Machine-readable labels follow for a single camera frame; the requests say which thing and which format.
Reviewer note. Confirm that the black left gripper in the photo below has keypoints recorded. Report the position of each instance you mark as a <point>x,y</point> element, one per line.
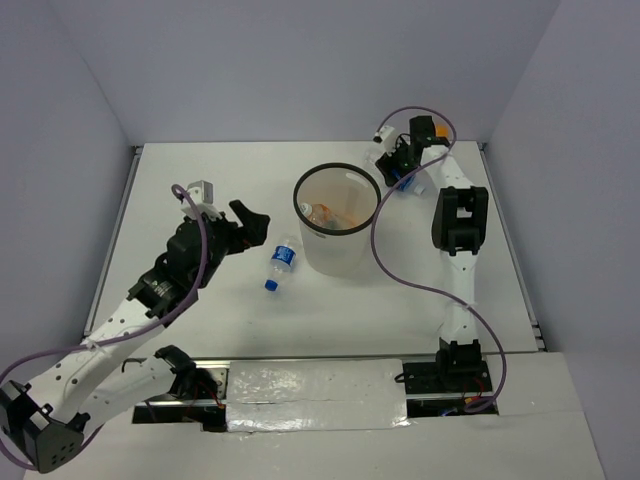
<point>252,233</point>

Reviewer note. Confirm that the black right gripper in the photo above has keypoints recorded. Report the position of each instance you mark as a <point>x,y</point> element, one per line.
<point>388,162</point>

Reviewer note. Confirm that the blue label white cap bottle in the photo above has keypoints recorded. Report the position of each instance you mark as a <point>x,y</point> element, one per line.
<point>411,186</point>

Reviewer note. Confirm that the blue cap pepsi water bottle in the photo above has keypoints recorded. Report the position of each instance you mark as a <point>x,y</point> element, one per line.
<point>282,262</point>

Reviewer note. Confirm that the orange bottle with label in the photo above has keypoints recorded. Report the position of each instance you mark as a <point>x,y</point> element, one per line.
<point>442,131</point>

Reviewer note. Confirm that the orange juice bottle white cap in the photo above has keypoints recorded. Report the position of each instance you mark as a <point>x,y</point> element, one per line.
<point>318,214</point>

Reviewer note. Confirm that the green label clear plastic bottle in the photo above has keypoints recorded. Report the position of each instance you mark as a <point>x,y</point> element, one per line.
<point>340,222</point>

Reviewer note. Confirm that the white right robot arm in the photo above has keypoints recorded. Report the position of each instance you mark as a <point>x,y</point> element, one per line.
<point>458,232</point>

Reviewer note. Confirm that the white bin with black rim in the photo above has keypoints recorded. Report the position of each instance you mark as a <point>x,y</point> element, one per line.
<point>335,204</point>

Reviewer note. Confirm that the silver foil tape panel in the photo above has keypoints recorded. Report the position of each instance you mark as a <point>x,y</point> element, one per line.
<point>294,396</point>

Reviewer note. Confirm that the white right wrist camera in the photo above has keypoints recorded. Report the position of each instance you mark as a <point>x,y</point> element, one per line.
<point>386,137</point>

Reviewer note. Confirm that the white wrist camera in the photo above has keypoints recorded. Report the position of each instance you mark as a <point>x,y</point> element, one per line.
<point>386,137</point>
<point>202,195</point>

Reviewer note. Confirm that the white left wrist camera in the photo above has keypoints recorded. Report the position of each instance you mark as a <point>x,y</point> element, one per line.
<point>202,195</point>

